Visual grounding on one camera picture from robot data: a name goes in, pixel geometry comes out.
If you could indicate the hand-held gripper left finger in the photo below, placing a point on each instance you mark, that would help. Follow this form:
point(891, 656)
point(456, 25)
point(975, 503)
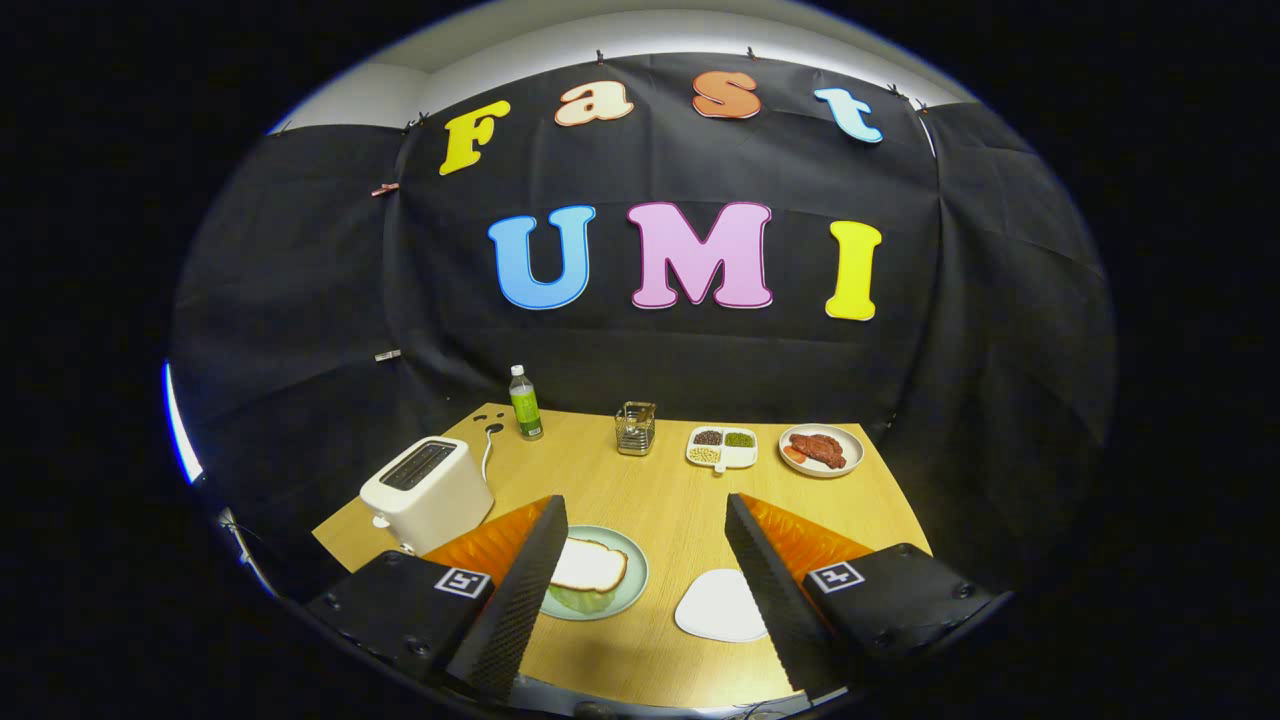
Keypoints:
point(520, 590)

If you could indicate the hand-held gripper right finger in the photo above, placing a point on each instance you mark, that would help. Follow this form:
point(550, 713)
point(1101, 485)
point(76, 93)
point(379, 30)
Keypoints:
point(765, 590)

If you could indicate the green lettuce leaf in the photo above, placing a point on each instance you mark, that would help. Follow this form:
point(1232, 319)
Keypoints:
point(575, 600)

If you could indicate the toast bread slice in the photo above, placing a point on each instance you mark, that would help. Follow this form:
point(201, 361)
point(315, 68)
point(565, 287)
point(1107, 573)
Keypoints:
point(590, 565)

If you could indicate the white rounded flat plate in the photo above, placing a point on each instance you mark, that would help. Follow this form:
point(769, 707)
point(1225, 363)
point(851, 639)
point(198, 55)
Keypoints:
point(718, 605)

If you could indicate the pale green round plate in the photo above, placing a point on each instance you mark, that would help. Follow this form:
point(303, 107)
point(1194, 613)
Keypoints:
point(635, 570)

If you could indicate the white toaster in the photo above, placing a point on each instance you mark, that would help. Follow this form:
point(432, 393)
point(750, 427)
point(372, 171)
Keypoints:
point(430, 505)

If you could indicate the white divided dish with beans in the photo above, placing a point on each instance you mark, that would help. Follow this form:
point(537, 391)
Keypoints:
point(722, 450)

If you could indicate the brown cooked meat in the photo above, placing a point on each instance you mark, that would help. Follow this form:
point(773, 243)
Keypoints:
point(818, 450)

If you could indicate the round white plate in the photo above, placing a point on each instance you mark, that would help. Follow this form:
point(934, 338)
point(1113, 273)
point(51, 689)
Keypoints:
point(852, 445)

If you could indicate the green label plastic bottle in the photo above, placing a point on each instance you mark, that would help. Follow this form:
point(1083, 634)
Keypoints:
point(526, 408)

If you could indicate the clear glass holder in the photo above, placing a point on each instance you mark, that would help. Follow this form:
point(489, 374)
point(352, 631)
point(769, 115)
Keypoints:
point(636, 430)

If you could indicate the black backdrop cloth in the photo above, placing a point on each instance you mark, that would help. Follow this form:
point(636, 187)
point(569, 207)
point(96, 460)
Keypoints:
point(300, 280)

